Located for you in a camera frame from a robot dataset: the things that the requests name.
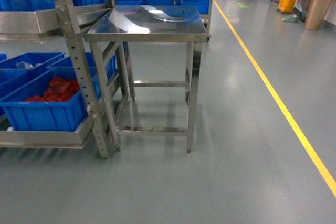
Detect red parts pile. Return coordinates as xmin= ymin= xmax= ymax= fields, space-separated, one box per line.
xmin=24 ymin=76 xmax=80 ymax=102

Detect blue bin with red parts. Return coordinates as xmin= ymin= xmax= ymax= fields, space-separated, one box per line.
xmin=1 ymin=69 xmax=87 ymax=132

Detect stainless steel side table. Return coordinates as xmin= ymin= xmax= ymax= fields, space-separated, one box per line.
xmin=84 ymin=5 xmax=207 ymax=153

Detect stainless steel flow rack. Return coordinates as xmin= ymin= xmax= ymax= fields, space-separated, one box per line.
xmin=1 ymin=0 xmax=124 ymax=158

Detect gold planter pot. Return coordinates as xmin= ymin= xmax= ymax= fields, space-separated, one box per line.
xmin=304 ymin=0 xmax=333 ymax=30

